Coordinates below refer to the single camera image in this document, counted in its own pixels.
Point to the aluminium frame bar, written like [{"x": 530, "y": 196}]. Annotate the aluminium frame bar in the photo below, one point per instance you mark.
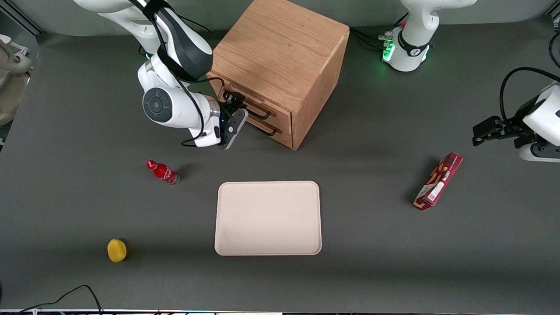
[
  {"x": 554, "y": 11},
  {"x": 22, "y": 17}
]

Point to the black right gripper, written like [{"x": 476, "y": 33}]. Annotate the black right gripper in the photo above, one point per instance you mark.
[{"x": 228, "y": 106}]

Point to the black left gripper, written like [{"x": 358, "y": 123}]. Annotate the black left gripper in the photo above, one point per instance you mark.
[{"x": 510, "y": 129}]

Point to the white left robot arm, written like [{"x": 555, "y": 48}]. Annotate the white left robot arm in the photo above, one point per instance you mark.
[{"x": 415, "y": 26}]

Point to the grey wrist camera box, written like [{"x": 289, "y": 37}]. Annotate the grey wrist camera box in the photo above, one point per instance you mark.
[
  {"x": 234, "y": 129},
  {"x": 527, "y": 153}
]

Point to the wooden drawer, closed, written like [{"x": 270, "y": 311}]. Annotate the wooden drawer, closed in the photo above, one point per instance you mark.
[{"x": 286, "y": 139}]

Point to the red snack box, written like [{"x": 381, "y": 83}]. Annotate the red snack box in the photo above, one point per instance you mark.
[{"x": 437, "y": 181}]

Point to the small red cola bottle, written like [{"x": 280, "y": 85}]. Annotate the small red cola bottle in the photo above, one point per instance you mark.
[{"x": 162, "y": 172}]

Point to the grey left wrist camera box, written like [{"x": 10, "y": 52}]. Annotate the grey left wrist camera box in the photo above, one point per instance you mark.
[{"x": 527, "y": 153}]

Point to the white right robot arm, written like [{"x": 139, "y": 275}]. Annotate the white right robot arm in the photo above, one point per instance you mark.
[{"x": 175, "y": 105}]

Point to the wooden drawer cabinet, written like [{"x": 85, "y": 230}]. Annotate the wooden drawer cabinet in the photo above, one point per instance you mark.
[{"x": 284, "y": 43}]

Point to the beige rectangular tray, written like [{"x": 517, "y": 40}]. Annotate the beige rectangular tray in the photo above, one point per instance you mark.
[{"x": 267, "y": 218}]

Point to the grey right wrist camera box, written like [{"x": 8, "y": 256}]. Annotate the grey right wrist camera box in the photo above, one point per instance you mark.
[{"x": 234, "y": 129}]

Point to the yellow toy lemon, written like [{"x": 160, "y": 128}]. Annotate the yellow toy lemon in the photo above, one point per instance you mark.
[{"x": 117, "y": 250}]

